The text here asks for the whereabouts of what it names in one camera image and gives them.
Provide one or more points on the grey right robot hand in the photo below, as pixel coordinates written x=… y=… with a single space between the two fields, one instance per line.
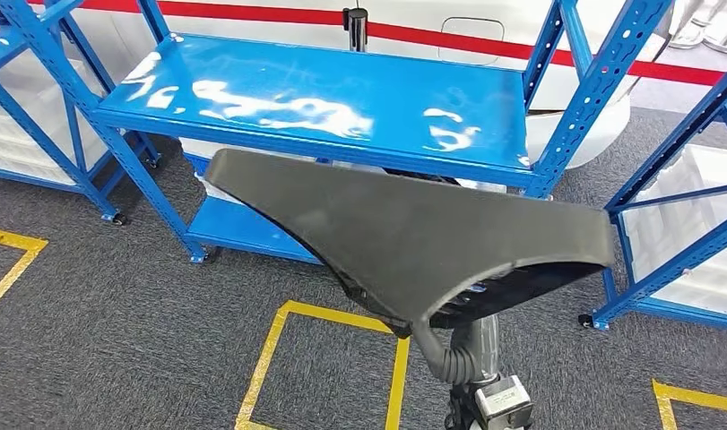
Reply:
x=486 y=350

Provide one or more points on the black plastic car part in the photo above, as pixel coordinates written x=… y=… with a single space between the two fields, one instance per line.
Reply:
x=398 y=237

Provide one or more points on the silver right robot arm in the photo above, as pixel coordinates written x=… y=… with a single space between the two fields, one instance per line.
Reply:
x=452 y=368

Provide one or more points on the white car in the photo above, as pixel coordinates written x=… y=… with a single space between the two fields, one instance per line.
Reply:
x=577 y=136

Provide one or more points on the white plastic crate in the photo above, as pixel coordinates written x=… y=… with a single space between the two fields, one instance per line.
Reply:
x=18 y=136
x=695 y=237

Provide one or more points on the red barrier belt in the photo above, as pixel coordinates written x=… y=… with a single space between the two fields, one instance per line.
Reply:
x=250 y=13
x=458 y=42

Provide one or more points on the yellow floor tape square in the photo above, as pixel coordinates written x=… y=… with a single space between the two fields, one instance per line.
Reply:
x=18 y=240

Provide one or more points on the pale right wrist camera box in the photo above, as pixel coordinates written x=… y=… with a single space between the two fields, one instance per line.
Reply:
x=502 y=403

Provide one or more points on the chrome stanchion post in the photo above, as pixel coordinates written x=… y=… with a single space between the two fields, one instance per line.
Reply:
x=356 y=32

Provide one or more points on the round metal pedestal base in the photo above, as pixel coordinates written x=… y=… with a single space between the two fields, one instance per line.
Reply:
x=687 y=32

